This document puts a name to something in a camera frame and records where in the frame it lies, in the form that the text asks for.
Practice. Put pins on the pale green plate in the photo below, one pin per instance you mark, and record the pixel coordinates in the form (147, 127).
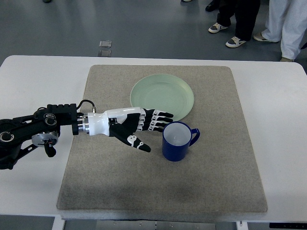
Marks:
(163, 92)

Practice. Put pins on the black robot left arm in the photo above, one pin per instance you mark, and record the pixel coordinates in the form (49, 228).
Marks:
(21, 135)

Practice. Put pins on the lower floor socket plate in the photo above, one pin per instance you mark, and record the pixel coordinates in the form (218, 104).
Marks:
(104, 53)

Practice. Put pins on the upper floor socket plate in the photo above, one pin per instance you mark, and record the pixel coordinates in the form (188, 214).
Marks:
(105, 44)

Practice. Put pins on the person in white trousers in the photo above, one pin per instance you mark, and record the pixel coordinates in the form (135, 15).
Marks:
(286, 23)

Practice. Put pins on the person in black trousers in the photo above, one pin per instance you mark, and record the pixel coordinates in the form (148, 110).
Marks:
(245, 12)

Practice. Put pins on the blue enamel mug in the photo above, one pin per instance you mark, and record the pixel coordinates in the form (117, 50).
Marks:
(177, 138)

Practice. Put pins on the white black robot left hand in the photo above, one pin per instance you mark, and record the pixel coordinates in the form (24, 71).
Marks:
(123, 123)

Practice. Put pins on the beige felt mat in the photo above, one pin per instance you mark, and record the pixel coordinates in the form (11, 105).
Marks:
(219, 176)

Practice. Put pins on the floor socket plate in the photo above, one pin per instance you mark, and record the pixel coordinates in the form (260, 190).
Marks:
(105, 44)
(104, 53)

